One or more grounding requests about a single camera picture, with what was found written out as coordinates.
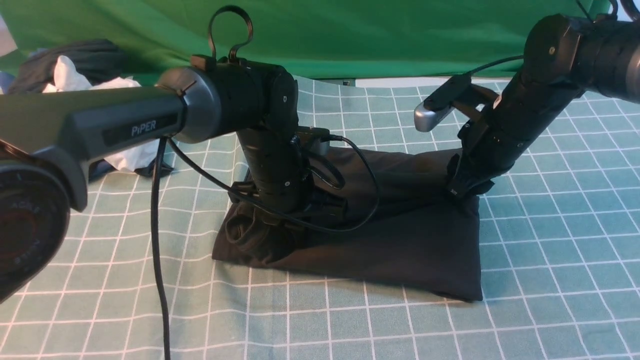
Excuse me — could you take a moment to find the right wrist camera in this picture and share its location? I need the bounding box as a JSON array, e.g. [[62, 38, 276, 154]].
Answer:
[[413, 73, 499, 133]]

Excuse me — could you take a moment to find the blue crumpled garment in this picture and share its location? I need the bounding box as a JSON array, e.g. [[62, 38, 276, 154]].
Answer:
[[1, 71, 159, 182]]

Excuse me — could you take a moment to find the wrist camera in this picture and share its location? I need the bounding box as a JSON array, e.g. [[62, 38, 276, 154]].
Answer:
[[295, 126, 343, 157], [413, 73, 499, 133]]

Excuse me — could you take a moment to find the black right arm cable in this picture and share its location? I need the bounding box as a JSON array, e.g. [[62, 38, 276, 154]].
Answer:
[[467, 0, 640, 76]]

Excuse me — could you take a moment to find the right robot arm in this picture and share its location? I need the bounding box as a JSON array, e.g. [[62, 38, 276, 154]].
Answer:
[[446, 14, 640, 199]]

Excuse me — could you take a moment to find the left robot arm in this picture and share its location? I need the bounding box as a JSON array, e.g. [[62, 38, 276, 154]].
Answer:
[[1, 55, 347, 301]]

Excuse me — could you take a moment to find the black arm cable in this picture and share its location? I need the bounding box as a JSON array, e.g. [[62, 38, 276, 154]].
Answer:
[[150, 5, 381, 360], [467, 0, 640, 76]]

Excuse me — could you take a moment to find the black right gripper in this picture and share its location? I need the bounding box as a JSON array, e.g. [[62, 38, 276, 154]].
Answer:
[[445, 70, 583, 198]]

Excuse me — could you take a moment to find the green checkered table mat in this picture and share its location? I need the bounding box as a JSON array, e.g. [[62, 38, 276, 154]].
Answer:
[[0, 92, 640, 360]]

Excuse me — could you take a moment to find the dark gray long-sleeved shirt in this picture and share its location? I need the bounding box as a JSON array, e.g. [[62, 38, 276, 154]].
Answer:
[[212, 149, 483, 302]]

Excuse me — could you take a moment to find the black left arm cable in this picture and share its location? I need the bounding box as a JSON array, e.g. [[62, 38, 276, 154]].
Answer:
[[150, 5, 381, 360]]

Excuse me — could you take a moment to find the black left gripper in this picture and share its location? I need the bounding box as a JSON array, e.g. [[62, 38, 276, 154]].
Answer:
[[227, 127, 348, 226]]

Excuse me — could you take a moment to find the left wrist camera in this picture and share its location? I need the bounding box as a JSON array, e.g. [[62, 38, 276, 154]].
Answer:
[[295, 126, 343, 157]]

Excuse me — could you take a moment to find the green backdrop cloth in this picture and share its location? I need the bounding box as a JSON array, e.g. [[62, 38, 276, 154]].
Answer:
[[1, 0, 583, 79]]

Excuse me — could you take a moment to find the white crumpled garment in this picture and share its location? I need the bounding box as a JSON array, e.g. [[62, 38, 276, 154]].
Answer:
[[42, 55, 166, 173]]

